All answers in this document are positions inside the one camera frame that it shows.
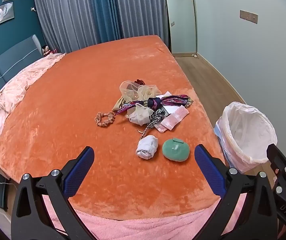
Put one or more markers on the tan knotted stocking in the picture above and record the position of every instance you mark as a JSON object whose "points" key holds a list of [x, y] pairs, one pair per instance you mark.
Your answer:
{"points": [[119, 104]]}

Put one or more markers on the white sheer cloth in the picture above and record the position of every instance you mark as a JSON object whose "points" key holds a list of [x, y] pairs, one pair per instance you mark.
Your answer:
{"points": [[140, 115]]}

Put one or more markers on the pink towel blanket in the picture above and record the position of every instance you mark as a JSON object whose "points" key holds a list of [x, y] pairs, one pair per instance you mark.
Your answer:
{"points": [[145, 227]]}

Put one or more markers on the white printed paper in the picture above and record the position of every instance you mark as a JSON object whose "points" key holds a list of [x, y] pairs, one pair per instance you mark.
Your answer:
{"points": [[173, 109]]}

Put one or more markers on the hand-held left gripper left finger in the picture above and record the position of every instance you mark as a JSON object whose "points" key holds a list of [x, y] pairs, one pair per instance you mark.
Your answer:
{"points": [[81, 169]]}

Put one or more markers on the grey curtain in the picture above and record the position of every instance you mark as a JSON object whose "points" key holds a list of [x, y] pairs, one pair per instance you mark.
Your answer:
{"points": [[63, 15], [140, 7]]}

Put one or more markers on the brown scrunchie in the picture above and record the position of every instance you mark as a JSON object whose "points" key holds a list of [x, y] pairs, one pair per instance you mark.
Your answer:
{"points": [[100, 122]]}

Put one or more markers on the purple patterned scarf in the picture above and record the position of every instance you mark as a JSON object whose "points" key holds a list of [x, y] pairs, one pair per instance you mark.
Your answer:
{"points": [[173, 100]]}

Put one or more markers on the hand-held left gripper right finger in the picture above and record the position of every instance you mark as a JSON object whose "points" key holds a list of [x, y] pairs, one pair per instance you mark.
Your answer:
{"points": [[208, 170]]}

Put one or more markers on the blue padded headboard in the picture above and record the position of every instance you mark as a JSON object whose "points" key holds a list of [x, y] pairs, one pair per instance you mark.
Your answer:
{"points": [[7, 62]]}

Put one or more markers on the blue curtain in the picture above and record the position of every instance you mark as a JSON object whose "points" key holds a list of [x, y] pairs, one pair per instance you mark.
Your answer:
{"points": [[104, 7]]}

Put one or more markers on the pink packet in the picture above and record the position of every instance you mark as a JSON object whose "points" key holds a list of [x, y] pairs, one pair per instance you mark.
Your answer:
{"points": [[173, 121]]}

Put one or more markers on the pink floral quilt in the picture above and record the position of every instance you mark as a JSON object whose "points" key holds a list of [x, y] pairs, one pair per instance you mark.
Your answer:
{"points": [[15, 90]]}

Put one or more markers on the orange plush blanket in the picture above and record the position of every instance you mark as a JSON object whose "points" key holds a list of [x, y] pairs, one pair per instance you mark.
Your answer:
{"points": [[83, 85]]}

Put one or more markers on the green round pouch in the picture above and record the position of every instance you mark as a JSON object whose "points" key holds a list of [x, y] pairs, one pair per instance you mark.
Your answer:
{"points": [[175, 152]]}

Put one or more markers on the waste bin with white liner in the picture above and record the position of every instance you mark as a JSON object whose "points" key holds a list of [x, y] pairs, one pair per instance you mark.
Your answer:
{"points": [[248, 135]]}

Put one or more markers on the small doll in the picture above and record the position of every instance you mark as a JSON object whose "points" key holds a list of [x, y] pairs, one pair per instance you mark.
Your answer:
{"points": [[46, 50]]}

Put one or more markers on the leopard print hair band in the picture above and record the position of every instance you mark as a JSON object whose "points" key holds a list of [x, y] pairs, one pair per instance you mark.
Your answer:
{"points": [[158, 115]]}

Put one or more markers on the white rolled sock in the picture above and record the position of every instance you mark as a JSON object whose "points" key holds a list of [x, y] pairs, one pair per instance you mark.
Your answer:
{"points": [[146, 147]]}

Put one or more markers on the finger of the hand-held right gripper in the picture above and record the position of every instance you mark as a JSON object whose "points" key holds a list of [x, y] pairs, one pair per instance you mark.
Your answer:
{"points": [[280, 162]]}

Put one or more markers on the dark red scrunchie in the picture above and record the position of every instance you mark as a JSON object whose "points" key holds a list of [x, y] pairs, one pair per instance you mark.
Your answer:
{"points": [[139, 81]]}

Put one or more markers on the standing mirror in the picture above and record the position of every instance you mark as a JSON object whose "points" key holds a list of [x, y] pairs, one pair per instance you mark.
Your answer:
{"points": [[181, 22]]}

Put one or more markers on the sheer beige scrunchie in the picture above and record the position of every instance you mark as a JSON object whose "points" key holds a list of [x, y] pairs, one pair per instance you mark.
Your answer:
{"points": [[143, 92]]}

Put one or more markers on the wall switch panel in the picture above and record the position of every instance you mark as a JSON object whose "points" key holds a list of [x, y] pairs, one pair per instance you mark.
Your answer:
{"points": [[248, 16]]}

